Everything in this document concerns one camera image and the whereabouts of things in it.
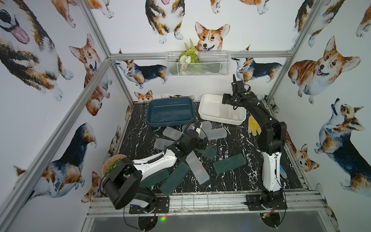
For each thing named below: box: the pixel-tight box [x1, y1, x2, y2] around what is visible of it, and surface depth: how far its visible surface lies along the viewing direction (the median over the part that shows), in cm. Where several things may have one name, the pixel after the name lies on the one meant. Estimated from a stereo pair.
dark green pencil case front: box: [159, 161, 191, 197], surface depth 83 cm
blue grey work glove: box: [279, 164, 288, 180], surface depth 85 cm
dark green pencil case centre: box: [195, 145, 218, 160], surface depth 93 cm
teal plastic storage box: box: [145, 97, 196, 128], surface depth 119 cm
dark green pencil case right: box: [213, 153, 247, 174], surface depth 89 cm
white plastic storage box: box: [198, 93, 247, 126], surface depth 113 cm
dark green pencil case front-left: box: [139, 167, 170, 189], surface depth 83 cm
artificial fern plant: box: [179, 38, 200, 64], surface depth 84 cm
